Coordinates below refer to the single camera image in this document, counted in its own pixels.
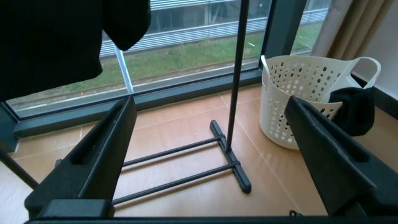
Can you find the window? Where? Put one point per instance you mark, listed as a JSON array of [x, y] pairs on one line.
[[186, 56]]

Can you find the beige curtain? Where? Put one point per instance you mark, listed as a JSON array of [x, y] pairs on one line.
[[342, 28]]

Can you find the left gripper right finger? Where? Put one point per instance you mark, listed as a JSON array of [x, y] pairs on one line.
[[342, 174]]

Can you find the white laundry basket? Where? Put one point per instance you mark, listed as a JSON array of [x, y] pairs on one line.
[[280, 109]]

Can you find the black clothes rack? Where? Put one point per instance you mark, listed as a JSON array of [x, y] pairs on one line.
[[237, 62]]

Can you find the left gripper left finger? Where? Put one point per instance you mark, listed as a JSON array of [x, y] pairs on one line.
[[90, 171]]

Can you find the heap of clothes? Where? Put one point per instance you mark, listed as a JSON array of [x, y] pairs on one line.
[[354, 109]]

